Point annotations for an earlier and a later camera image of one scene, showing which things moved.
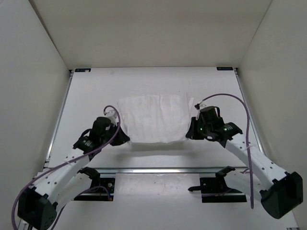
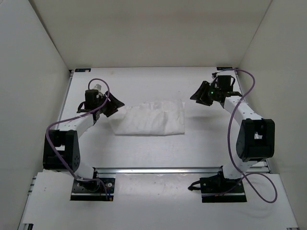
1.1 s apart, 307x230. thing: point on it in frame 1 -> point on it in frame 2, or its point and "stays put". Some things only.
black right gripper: [192, 133] -> [199, 96]
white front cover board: [163, 201] stays put
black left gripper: [122, 137] -> [114, 104]
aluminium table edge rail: [175, 170] stays put
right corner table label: [225, 68] stays put
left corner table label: [82, 70] stays put
